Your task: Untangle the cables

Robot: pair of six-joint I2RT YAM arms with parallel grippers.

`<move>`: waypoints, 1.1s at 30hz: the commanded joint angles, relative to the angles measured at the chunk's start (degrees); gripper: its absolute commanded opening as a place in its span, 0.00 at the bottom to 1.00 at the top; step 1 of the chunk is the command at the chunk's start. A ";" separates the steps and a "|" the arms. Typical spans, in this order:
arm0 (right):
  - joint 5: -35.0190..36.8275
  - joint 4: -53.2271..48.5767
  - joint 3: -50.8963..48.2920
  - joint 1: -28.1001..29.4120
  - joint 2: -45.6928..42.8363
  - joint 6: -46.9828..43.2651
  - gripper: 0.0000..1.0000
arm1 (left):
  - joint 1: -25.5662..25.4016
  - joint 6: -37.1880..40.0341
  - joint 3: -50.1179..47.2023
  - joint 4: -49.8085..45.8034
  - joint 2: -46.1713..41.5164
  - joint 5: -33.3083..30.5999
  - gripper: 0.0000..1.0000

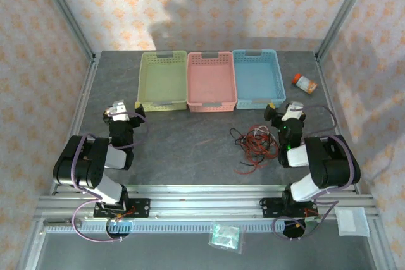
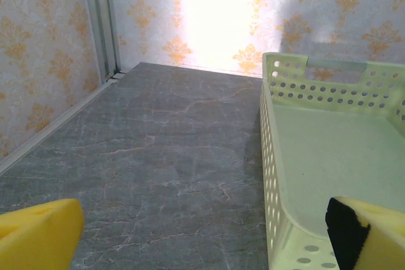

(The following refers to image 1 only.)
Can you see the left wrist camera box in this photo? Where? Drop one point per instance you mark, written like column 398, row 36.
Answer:
column 117, row 111

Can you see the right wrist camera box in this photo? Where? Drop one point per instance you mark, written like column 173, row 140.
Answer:
column 293, row 110

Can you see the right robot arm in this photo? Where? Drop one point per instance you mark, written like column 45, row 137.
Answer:
column 332, row 162

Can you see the orange-lidded bottle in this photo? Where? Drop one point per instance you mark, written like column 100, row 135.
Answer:
column 304, row 83

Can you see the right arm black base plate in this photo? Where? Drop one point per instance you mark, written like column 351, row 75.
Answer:
column 272, row 206

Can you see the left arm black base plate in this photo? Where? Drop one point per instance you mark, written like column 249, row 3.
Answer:
column 139, row 208

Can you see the small circuit board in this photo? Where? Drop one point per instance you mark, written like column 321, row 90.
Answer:
column 313, row 223

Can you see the green plastic basket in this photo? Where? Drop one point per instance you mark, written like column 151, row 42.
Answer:
column 161, row 80

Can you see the clear bag of green parts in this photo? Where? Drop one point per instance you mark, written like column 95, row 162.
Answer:
column 226, row 238

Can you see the blue plastic basket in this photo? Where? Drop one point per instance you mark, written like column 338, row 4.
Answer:
column 257, row 77

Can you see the pink plastic basket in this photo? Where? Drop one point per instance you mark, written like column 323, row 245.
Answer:
column 211, row 80

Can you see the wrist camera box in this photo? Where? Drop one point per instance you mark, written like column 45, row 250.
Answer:
column 117, row 111
column 293, row 110

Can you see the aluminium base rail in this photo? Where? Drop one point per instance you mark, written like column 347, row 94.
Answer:
column 205, row 206

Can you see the white pouch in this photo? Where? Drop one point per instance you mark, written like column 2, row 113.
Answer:
column 352, row 222

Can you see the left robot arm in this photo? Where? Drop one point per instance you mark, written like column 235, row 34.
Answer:
column 79, row 162

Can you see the aluminium frame post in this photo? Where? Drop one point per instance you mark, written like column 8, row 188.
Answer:
column 345, row 10
column 63, row 10

